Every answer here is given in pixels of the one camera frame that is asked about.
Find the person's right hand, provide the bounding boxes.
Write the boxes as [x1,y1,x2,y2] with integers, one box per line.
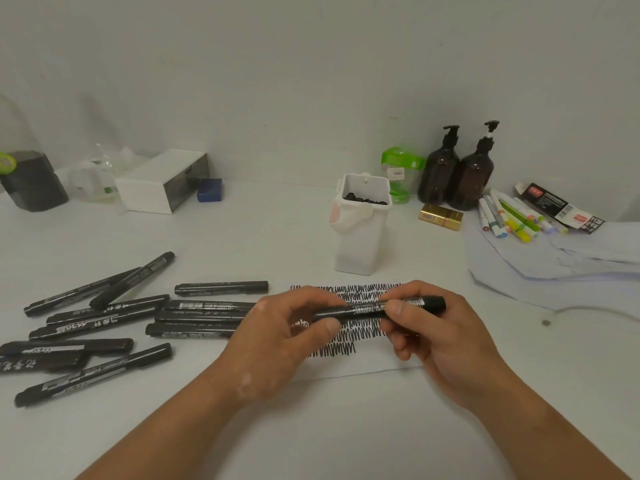
[379,279,521,415]

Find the person's left hand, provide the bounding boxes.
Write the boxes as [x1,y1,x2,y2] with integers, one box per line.
[215,286,349,411]

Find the white paper with black scribbles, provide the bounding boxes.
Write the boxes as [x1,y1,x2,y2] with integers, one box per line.
[289,282,426,381]

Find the pile of black markers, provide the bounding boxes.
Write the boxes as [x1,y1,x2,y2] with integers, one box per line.
[0,251,270,409]

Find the person's left forearm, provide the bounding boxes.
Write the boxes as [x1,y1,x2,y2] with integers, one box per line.
[75,364,256,480]

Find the pile of loose white sheets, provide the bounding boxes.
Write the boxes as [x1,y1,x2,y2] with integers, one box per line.
[465,222,640,313]

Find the small gold box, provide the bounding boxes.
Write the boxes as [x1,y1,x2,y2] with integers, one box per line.
[417,203,465,233]

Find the bunch of pastel highlighter pens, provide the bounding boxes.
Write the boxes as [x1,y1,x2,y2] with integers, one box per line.
[477,188,570,244]

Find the brown pump bottle white neck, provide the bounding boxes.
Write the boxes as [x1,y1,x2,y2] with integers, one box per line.
[447,119,501,211]

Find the small blue box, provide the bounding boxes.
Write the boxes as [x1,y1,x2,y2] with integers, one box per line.
[196,177,224,203]

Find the black and red cardboard box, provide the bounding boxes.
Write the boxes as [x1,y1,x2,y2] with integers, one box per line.
[515,182,607,235]

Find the clear jar with green lid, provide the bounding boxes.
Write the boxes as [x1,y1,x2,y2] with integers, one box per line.
[381,147,427,205]

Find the white box with grey front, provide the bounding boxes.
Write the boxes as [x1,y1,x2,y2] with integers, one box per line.
[113,148,210,215]

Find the clear bottle with dark liquid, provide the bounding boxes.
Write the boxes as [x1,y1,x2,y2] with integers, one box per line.
[0,94,69,213]

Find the white plastic container with handle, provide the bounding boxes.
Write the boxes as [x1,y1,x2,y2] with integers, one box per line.
[328,172,394,275]

